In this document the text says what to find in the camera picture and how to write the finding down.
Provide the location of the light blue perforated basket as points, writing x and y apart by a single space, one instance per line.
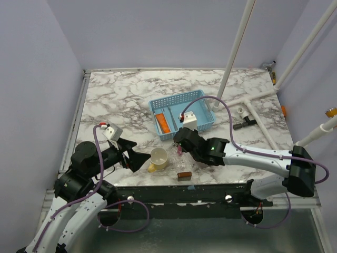
172 112

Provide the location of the white pvc pipe frame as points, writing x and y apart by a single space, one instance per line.
305 69

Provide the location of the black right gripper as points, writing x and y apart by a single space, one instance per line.
196 132

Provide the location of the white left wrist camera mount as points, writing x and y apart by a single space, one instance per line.
111 132

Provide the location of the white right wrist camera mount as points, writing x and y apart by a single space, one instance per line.
188 120

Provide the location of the grey toothbrush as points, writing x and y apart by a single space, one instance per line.
173 120

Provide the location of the orange yellow clamp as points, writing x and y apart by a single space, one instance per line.
331 112

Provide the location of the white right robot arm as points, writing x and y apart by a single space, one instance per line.
291 171

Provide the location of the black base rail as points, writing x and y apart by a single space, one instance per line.
182 202

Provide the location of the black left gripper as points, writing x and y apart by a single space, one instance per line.
136 159

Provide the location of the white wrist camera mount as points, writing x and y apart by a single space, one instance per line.
111 132
188 120

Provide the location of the yellow mug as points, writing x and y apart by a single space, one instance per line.
158 160

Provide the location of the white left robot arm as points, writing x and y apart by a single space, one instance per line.
81 193

